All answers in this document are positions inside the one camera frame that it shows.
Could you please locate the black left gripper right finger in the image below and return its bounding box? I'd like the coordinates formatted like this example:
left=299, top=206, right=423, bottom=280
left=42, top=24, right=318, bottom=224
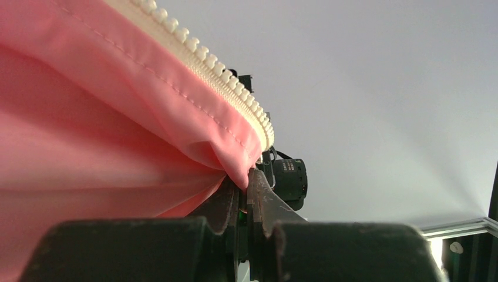
left=247, top=169, right=446, bottom=281

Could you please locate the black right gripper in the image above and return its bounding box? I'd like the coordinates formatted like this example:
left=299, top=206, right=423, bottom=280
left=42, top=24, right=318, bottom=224
left=230, top=69, right=308, bottom=211

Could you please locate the pink zip-up jacket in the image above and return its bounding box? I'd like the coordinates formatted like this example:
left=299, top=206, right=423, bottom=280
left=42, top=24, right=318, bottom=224
left=1, top=1, right=275, bottom=281

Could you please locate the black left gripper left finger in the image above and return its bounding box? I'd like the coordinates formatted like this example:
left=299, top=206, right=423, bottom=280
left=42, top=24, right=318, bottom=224
left=20, top=179, right=240, bottom=281

